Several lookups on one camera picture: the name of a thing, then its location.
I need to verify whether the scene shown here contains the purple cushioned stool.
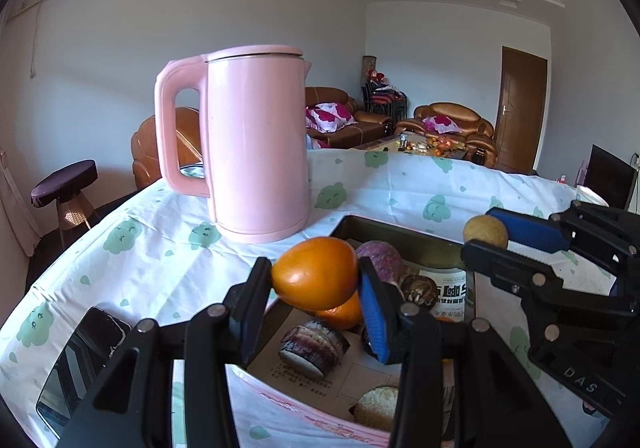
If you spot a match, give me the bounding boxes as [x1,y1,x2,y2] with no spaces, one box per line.
[31,159,99,249]

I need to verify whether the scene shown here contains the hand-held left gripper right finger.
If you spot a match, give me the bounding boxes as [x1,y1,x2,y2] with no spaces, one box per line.
[356,257,568,448]

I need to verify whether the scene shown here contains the brown mushroom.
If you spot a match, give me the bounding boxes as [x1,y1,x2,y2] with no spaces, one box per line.
[400,274,437,305]

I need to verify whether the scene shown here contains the brown leather armchair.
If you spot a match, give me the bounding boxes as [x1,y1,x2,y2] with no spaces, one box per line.
[395,102,498,169]

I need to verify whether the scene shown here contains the brown longan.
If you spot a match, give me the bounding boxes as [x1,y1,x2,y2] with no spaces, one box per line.
[463,214,509,250]

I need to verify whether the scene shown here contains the brown leather sofa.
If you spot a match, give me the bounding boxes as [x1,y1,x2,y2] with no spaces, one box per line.
[305,86,396,151]

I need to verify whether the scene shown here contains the purple passion fruit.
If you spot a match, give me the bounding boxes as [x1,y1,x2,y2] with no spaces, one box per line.
[355,240,403,286]

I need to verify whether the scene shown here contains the black television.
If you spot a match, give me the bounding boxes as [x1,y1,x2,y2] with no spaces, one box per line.
[582,144,640,213]

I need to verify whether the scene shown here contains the person's right hand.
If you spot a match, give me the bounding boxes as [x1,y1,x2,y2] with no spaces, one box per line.
[581,399,617,423]

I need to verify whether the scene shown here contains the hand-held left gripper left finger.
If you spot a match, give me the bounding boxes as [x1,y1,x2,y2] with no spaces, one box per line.
[57,257,275,448]

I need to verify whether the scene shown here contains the pink metal tin box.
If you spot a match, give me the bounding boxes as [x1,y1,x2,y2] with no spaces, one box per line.
[225,214,481,448]

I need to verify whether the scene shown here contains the pink curtain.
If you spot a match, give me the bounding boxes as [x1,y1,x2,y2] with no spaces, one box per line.
[0,148,41,259]

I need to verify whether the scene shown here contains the pink electric kettle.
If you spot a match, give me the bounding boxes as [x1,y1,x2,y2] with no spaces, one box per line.
[154,46,313,245]

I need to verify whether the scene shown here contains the stacked dark chairs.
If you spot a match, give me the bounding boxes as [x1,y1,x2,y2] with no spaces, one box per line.
[361,78,408,121]

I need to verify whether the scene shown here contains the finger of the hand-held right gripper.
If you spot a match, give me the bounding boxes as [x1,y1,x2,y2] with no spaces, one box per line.
[486,200,640,279]
[461,239,629,342]

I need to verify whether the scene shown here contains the cluttered coffee table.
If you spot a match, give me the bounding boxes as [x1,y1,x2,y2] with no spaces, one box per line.
[350,133,473,161]

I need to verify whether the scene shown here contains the black smartphone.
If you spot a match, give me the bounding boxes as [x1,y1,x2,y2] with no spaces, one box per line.
[36,306,132,439]

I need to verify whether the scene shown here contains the white tablecloth green clouds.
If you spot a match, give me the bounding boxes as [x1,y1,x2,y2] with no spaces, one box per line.
[0,148,640,448]

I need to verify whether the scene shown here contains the air conditioner hose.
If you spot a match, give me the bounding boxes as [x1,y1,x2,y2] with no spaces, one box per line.
[5,0,48,79]

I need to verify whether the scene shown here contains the brown wooden door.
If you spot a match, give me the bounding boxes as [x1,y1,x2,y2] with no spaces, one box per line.
[495,46,549,173]

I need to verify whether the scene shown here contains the pink floral pillow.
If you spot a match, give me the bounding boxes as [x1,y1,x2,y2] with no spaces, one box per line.
[306,102,356,133]
[422,115,461,135]

